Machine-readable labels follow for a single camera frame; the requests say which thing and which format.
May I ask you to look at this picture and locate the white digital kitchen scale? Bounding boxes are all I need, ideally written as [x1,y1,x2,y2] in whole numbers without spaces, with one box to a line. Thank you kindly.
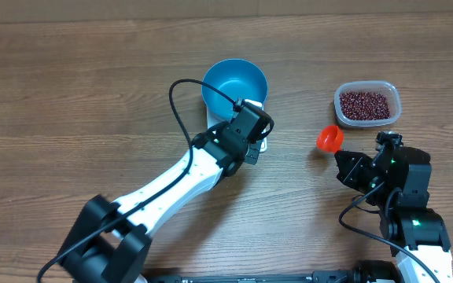
[206,99,268,153]

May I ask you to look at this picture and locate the red adzuki beans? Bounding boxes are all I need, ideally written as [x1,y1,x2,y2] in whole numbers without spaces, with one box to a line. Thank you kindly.
[339,91,390,120]

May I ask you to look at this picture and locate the red plastic scoop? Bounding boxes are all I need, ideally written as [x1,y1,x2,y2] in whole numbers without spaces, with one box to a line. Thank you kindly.
[316,125,344,153]

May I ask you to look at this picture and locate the blue plastic bowl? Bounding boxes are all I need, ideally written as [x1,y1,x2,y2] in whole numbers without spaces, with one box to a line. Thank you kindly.
[202,59,268,120]

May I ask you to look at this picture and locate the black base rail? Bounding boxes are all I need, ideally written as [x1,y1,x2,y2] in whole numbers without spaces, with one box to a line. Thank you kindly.
[143,259,403,283]

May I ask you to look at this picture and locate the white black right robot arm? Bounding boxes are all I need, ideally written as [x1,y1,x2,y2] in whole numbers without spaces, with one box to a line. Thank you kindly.
[334,145,453,282]

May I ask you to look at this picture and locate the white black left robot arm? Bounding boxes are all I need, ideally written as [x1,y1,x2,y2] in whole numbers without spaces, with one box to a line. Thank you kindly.
[52,119,268,283]

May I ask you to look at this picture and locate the clear plastic food container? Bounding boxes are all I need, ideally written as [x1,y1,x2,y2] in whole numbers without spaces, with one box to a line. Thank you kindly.
[333,80,403,128]

